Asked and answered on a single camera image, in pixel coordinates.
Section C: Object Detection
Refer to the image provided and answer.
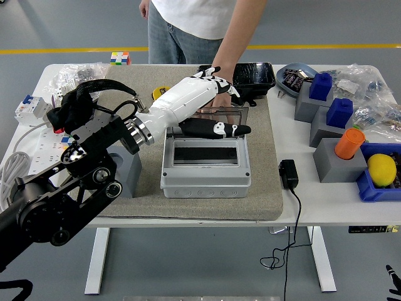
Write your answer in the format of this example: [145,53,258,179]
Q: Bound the person's left hand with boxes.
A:
[200,61,236,114]

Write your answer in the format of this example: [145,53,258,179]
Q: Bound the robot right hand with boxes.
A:
[385,265,401,301]

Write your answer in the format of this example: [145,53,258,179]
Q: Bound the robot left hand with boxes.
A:
[135,66,253,145]

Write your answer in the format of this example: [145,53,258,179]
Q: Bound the grey electrical box clear lid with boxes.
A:
[160,106,253,199]

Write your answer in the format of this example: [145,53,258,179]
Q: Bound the orange cylinder battery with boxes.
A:
[334,127,367,160]

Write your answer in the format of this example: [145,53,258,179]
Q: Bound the black plastic tray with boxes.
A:
[197,61,277,106]

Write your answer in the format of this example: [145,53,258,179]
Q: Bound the colourful puzzle cube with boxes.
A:
[110,51,132,66]
[61,134,79,150]

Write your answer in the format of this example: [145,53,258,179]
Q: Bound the blue-grey bowl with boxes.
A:
[275,62,319,98]

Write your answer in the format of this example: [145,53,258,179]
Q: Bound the black table control panel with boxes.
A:
[348,224,401,235]

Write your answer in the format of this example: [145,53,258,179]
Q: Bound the grey-brown mat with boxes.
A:
[68,64,284,221]

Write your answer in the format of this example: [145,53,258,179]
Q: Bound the dark snack packets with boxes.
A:
[283,68,305,89]

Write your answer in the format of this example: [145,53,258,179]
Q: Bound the white table leg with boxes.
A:
[83,227,110,295]
[306,225,338,293]

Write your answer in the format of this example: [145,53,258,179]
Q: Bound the clear bag purple label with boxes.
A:
[76,61,110,103]

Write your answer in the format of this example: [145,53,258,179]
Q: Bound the grey cube holder round hole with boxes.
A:
[313,137,368,184]
[108,145,143,199]

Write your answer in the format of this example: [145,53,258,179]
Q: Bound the blue plastic bin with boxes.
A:
[355,142,401,203]

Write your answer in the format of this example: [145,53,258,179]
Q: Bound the black power adapter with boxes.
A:
[278,159,299,190]

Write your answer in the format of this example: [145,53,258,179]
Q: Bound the blue block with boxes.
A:
[309,72,333,102]
[326,98,354,129]

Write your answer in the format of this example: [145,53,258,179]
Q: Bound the clear bag white parts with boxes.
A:
[43,64,79,101]

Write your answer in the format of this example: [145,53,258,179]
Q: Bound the yellow lemon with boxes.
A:
[367,153,398,188]

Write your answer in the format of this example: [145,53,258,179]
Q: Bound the black cloth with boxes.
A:
[46,87,95,136]

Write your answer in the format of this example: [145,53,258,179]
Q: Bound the white power strip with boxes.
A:
[28,128,68,189]

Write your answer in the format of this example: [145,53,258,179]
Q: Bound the clear bags of parts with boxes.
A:
[319,63,401,142]

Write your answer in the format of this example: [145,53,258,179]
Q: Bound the white circuit breaker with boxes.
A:
[14,94,53,127]

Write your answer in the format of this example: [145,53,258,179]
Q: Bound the yellow tape measure black strap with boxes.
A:
[151,86,172,102]

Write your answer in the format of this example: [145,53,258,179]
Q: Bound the black adapter cord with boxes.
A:
[259,186,303,301]

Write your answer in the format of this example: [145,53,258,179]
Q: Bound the white power cable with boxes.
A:
[0,120,53,214]

